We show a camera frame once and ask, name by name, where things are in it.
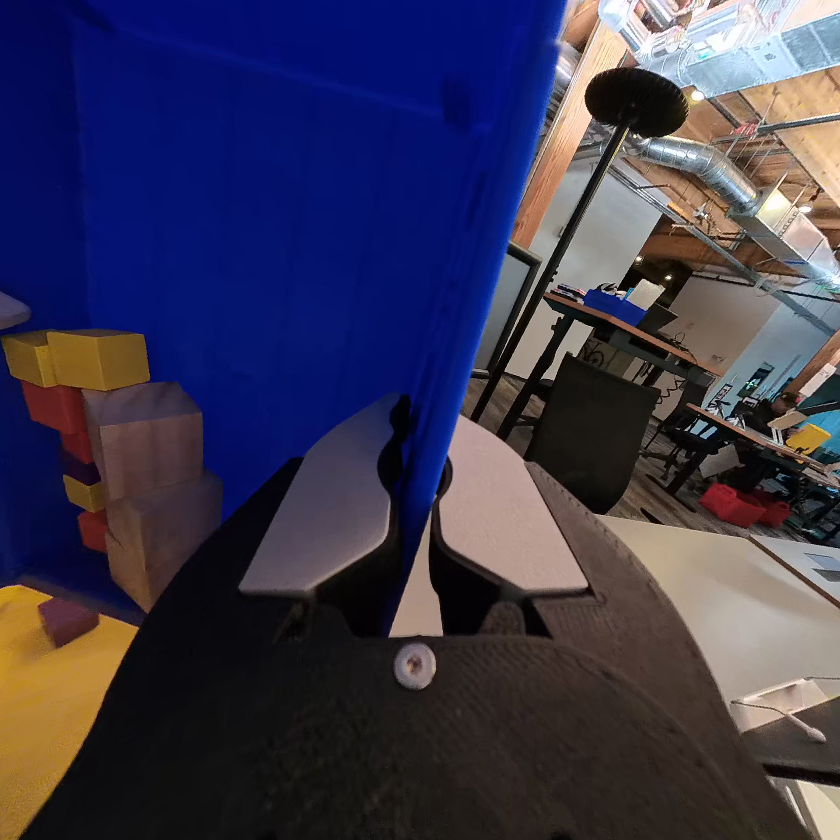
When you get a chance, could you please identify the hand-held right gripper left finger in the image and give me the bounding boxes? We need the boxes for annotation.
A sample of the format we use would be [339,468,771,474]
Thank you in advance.
[238,392,412,636]

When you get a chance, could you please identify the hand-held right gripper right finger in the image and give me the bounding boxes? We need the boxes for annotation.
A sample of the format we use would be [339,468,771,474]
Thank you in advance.
[428,413,590,637]

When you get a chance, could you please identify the pile of coloured wooden cubes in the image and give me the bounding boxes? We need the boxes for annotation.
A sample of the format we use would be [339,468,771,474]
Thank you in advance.
[0,328,224,647]

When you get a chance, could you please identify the blue plastic box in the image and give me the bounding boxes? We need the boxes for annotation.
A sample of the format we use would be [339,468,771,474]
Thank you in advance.
[0,0,568,637]

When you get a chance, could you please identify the yellow plastic box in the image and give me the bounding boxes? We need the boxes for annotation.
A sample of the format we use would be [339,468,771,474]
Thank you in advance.
[0,584,142,840]

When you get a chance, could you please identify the black office chair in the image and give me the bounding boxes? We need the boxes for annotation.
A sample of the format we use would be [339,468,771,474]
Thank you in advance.
[524,353,662,516]

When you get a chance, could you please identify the wooden top desk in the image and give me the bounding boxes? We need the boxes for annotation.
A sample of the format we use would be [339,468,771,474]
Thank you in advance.
[686,402,840,526]
[541,292,723,500]

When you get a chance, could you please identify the blue storage bin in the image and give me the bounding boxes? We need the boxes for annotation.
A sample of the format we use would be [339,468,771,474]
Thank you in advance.
[583,287,647,327]

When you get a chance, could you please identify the white stand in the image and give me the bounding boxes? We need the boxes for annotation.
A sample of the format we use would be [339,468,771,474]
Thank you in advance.
[730,678,840,735]

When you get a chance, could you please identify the yellow storage bin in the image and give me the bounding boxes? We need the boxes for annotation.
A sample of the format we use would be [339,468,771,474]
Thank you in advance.
[786,423,833,455]

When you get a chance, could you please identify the black mat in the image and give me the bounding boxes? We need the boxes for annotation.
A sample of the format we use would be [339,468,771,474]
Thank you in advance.
[740,697,840,787]

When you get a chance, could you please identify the black floor lamp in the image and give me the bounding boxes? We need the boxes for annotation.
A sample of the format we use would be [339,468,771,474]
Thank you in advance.
[471,66,691,424]

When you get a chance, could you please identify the white cable plug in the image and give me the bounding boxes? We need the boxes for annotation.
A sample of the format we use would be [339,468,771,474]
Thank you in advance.
[730,699,828,744]

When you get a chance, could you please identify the round silver air duct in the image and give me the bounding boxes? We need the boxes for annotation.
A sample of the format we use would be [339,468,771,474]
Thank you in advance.
[571,128,765,207]

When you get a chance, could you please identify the rectangular silver air duct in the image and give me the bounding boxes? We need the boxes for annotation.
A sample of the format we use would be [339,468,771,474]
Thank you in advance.
[630,13,840,93]

